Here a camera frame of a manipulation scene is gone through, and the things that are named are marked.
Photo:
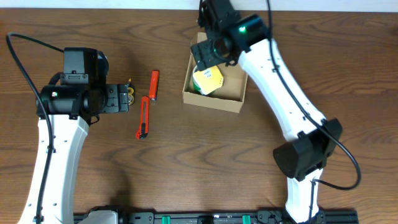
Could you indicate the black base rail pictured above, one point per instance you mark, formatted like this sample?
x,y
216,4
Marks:
x,y
264,216

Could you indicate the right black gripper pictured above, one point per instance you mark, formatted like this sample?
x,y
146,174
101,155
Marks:
x,y
203,54

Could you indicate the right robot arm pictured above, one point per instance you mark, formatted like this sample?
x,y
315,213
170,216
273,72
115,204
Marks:
x,y
247,42

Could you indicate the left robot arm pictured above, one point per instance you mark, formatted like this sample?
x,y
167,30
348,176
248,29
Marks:
x,y
68,103

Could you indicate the orange utility knife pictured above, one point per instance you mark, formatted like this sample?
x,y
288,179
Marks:
x,y
143,130

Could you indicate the black gold correction tape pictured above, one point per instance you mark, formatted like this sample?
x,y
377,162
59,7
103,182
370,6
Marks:
x,y
131,93

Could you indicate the open cardboard box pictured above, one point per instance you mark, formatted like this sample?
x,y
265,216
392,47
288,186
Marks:
x,y
230,97

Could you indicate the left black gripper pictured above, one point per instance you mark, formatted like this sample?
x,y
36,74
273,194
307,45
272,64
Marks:
x,y
123,97

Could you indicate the green tape roll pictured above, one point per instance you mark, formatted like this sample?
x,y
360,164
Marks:
x,y
198,78

